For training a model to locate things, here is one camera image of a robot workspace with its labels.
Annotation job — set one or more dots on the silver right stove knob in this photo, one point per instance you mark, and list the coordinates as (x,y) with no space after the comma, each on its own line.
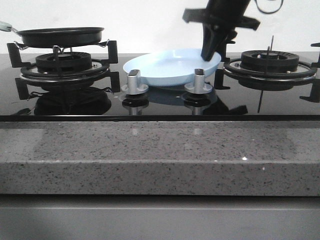
(198,85)

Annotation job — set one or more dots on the black left pan support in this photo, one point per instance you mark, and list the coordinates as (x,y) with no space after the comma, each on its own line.
(64,81)

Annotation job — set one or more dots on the black left gas burner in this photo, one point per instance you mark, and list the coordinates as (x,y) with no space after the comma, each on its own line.
(69,62)

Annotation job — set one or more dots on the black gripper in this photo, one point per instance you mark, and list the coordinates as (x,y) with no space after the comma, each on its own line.
(219,20)

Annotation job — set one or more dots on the silver stove knob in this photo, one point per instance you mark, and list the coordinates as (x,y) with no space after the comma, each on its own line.
(134,84)
(198,85)

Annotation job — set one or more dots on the black right gas burner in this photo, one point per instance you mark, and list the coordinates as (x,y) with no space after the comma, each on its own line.
(274,61)

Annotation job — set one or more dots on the black pan support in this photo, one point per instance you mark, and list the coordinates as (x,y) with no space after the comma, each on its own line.
(270,81)
(64,81)

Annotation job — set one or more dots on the black gas burner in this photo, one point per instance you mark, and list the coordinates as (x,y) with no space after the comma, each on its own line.
(69,62)
(274,61)

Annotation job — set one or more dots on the silver left stove knob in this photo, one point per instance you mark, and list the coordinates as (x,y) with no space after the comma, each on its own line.
(134,84)

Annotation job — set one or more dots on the grey granite countertop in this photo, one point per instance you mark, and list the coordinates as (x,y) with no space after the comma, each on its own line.
(211,158)

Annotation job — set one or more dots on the black frying pan green handle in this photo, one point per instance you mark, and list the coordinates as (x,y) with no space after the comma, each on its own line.
(64,37)

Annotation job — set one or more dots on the black right pan support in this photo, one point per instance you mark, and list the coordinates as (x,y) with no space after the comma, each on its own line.
(270,81)

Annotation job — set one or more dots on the black glass cooktop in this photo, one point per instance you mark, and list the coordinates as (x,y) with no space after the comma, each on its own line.
(103,100)

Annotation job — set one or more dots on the light blue plate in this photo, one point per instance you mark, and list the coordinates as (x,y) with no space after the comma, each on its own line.
(172,67)

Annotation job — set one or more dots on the grey cabinet front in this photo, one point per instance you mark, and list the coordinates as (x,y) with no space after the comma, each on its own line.
(48,217)

